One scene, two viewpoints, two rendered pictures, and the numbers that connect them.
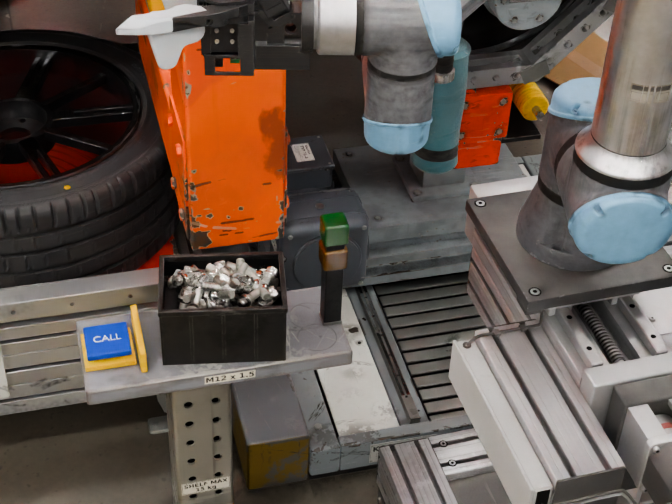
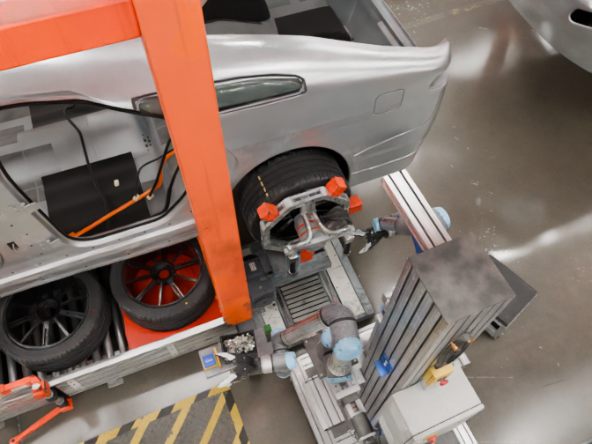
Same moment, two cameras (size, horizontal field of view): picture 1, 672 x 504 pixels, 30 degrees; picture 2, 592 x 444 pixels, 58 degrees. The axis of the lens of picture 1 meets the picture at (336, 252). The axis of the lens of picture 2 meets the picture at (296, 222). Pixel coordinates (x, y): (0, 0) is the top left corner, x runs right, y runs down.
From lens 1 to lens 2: 1.76 m
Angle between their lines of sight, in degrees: 20
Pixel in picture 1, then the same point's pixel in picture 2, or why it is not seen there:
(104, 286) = (202, 329)
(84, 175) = (190, 297)
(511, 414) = (317, 405)
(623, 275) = not seen: hidden behind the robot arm
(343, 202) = (267, 284)
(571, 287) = not seen: hidden behind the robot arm
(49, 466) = (192, 363)
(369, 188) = (273, 256)
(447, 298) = (300, 285)
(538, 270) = (321, 366)
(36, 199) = (178, 309)
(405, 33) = (284, 369)
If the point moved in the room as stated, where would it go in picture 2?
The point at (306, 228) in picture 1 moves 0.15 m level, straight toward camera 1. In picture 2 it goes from (257, 297) to (259, 319)
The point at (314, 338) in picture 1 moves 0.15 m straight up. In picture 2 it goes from (265, 348) to (263, 340)
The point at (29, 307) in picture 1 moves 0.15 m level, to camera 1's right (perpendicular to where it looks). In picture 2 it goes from (182, 339) to (206, 337)
